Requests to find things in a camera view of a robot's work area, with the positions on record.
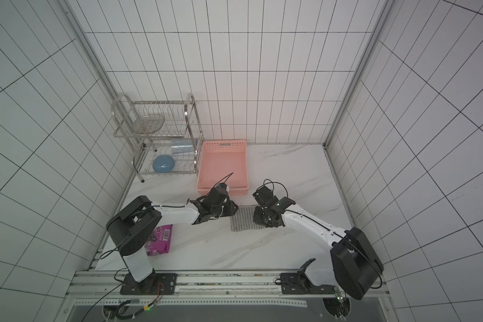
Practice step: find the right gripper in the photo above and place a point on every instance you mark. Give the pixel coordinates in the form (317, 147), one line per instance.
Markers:
(263, 217)

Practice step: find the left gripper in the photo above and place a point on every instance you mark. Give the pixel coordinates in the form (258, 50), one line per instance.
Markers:
(230, 212)

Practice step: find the grey striped dishcloth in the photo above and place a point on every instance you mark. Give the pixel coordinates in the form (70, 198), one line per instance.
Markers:
(243, 220)

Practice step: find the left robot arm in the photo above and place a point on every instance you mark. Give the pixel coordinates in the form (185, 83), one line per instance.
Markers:
(131, 228)

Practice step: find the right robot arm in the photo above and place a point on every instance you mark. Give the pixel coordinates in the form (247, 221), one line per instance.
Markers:
(352, 263)

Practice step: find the pink plastic basket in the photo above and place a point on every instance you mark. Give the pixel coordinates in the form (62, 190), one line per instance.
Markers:
(224, 160)

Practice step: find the blue bowl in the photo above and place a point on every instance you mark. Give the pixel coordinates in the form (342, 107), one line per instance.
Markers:
(163, 164)

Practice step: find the purple snack packet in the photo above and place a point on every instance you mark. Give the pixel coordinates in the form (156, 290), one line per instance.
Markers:
(159, 241)

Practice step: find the light blue container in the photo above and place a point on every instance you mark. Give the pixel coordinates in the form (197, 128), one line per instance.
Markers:
(182, 147)

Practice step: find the metal dish rack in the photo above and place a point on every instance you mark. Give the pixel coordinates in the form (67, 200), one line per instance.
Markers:
(182, 123)

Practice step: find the clear glass plate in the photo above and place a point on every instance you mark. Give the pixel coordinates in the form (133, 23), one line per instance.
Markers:
(148, 124)

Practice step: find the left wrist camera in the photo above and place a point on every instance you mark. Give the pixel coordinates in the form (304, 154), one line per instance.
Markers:
(223, 188)

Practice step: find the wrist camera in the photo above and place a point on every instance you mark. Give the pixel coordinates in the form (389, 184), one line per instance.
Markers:
(265, 195)
(223, 188)

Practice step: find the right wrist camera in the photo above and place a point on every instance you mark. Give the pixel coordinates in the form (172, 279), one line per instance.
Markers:
(265, 195)

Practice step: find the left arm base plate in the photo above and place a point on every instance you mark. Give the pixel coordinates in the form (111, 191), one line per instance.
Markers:
(154, 284)

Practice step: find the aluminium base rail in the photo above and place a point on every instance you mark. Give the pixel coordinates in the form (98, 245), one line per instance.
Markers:
(193, 288)

